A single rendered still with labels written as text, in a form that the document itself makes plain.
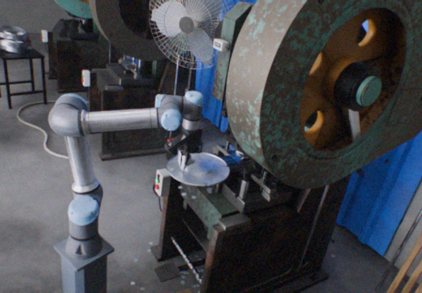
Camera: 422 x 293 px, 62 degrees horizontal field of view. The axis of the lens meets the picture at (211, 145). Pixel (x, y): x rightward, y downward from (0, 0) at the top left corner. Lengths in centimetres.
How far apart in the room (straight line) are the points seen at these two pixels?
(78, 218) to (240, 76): 86
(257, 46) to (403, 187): 176
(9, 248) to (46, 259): 24
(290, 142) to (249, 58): 31
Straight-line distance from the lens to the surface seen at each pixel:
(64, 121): 134
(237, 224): 157
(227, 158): 175
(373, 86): 126
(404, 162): 254
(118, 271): 220
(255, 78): 102
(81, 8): 437
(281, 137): 112
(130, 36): 270
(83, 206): 154
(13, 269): 230
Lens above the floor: 161
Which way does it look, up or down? 26 degrees down
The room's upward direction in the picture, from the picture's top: 9 degrees clockwise
